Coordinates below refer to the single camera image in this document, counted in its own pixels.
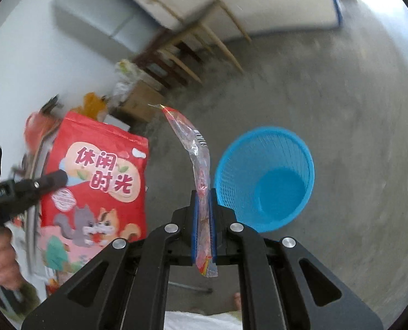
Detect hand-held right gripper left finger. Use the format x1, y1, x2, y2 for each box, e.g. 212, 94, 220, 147
21, 190, 199, 330

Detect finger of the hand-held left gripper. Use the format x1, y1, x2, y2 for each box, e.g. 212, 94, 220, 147
14, 169, 69, 210

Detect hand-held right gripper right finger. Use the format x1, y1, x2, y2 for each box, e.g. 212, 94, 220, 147
209, 187, 385, 330

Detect red snack bag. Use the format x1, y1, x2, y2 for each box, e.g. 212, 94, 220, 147
39, 110, 150, 296

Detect blue mesh wastebasket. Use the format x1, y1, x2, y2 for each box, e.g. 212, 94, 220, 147
213, 126, 315, 232

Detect clear red-printed plastic wrapper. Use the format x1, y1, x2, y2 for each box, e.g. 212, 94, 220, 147
148, 103, 220, 278

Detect person's left hand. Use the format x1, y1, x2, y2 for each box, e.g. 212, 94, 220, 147
0, 227, 23, 291

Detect red plastic bag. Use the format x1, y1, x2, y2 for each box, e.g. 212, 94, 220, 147
24, 111, 62, 149

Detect orange bag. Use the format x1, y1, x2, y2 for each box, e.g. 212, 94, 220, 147
82, 92, 109, 123

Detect person's fluffy clothing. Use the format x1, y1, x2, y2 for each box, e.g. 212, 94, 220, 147
163, 310, 243, 330

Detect cardboard box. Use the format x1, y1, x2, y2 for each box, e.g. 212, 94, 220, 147
120, 81, 167, 123

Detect white plastic bags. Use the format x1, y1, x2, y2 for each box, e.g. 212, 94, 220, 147
112, 60, 147, 108

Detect dark wooden stool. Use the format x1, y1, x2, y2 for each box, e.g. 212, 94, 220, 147
132, 27, 204, 90

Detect grey refrigerator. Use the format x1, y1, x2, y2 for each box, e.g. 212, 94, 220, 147
51, 0, 172, 63

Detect light wooden chair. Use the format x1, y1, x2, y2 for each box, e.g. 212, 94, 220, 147
146, 0, 253, 85

